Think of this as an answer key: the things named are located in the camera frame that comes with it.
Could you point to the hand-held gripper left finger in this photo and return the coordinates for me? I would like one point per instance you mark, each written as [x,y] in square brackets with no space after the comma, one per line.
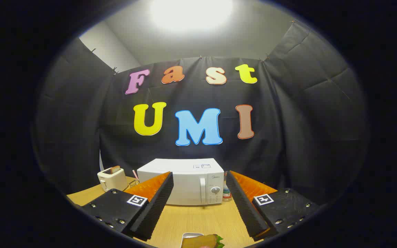
[153,206]

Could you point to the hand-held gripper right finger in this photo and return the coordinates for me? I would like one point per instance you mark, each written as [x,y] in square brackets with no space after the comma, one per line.
[246,206]

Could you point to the white microwave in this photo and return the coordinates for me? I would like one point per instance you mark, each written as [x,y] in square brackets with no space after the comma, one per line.
[191,186]

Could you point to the sandwich with green lettuce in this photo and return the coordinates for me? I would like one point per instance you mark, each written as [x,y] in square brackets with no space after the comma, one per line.
[200,241]

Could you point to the clear plastic bottle red label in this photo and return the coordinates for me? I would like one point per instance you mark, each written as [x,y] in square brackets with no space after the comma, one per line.
[226,196]

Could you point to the pink straw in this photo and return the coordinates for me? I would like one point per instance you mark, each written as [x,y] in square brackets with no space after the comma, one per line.
[134,174]

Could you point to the white rectangular tray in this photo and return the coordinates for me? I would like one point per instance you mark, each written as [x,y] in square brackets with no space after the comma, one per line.
[188,235]

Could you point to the cream toaster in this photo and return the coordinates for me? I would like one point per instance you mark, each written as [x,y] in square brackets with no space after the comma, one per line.
[110,181]

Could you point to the toast slice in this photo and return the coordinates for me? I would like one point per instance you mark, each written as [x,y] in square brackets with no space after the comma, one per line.
[115,169]

